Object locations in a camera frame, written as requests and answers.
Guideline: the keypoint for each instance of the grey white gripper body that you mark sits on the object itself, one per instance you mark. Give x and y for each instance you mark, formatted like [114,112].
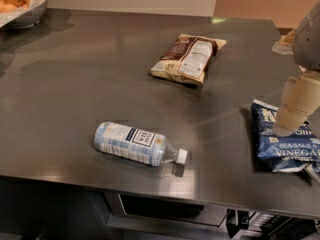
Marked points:
[308,45]

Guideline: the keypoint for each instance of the blue chip bag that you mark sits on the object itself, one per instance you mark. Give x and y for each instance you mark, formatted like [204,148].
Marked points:
[295,153]

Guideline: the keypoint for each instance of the silver fruit bowl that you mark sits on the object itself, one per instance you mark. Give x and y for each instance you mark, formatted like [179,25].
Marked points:
[25,16]

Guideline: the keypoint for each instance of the clear plastic tea bottle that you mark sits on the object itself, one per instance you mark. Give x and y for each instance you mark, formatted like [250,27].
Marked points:
[135,144]

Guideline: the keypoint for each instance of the brown chip bag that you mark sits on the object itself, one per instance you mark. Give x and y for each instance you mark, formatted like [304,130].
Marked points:
[187,60]

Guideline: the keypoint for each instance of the black appliance under table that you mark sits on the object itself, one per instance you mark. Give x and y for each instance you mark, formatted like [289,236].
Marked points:
[245,225]

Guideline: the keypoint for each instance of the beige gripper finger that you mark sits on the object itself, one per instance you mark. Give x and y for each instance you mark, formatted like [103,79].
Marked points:
[300,99]

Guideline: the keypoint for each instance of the orange fruit bottom left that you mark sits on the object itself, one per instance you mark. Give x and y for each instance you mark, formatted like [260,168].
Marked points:
[8,8]

